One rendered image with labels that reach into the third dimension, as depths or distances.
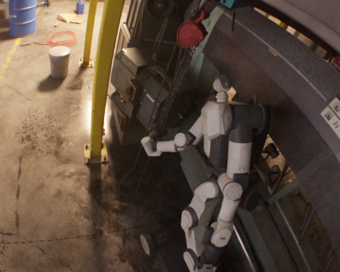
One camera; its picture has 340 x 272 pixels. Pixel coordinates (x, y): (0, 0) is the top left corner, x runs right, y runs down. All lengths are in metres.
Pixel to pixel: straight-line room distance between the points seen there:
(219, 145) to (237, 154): 0.15
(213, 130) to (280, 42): 0.79
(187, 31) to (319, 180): 1.07
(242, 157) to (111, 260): 1.29
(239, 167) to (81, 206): 1.38
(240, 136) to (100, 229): 1.35
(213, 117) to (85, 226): 1.32
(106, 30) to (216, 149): 0.87
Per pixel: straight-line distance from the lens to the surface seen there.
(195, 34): 1.14
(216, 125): 0.85
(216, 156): 0.92
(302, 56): 1.33
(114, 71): 2.02
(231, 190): 0.79
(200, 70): 2.01
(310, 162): 1.22
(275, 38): 1.43
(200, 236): 1.44
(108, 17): 1.20
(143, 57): 1.83
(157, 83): 1.60
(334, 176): 1.18
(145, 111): 1.69
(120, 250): 1.72
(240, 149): 0.76
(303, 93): 1.24
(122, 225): 1.77
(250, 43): 1.52
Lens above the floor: 1.69
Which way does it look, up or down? 45 degrees down
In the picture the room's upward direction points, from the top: 25 degrees clockwise
